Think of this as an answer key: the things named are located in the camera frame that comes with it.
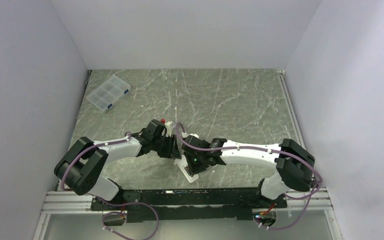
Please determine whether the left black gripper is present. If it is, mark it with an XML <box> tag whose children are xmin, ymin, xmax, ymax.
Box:
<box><xmin>151</xmin><ymin>133</ymin><xmax>182</xmax><ymax>159</ymax></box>

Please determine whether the white remote control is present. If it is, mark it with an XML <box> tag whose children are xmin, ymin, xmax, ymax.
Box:
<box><xmin>174</xmin><ymin>155</ymin><xmax>199</xmax><ymax>183</ymax></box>

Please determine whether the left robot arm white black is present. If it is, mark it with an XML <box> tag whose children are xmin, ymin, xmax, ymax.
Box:
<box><xmin>53</xmin><ymin>119</ymin><xmax>182</xmax><ymax>210</ymax></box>

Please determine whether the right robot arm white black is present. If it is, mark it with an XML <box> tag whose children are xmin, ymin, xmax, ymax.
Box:
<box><xmin>180</xmin><ymin>134</ymin><xmax>315</xmax><ymax>208</ymax></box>

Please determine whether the clear plastic compartment box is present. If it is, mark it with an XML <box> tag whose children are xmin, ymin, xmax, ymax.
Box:
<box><xmin>86</xmin><ymin>74</ymin><xmax>132</xmax><ymax>112</ymax></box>

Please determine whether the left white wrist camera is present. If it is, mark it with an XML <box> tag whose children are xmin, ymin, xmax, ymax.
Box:
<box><xmin>161</xmin><ymin>118</ymin><xmax>176</xmax><ymax>137</ymax></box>

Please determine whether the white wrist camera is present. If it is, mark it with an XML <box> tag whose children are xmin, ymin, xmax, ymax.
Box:
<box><xmin>184</xmin><ymin>133</ymin><xmax>200</xmax><ymax>142</ymax></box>
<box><xmin>161</xmin><ymin>118</ymin><xmax>176</xmax><ymax>137</ymax></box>

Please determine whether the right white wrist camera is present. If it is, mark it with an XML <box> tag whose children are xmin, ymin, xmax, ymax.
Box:
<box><xmin>184</xmin><ymin>133</ymin><xmax>200</xmax><ymax>142</ymax></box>

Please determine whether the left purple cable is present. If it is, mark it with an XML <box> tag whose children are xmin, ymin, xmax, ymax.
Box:
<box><xmin>60</xmin><ymin>131</ymin><xmax>133</xmax><ymax>192</ymax></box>

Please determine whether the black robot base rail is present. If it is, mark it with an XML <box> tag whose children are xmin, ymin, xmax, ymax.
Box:
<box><xmin>90</xmin><ymin>188</ymin><xmax>289</xmax><ymax>223</ymax></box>

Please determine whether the aluminium rail right edge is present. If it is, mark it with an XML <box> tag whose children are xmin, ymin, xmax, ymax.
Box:
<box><xmin>276</xmin><ymin>70</ymin><xmax>334</xmax><ymax>211</ymax></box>

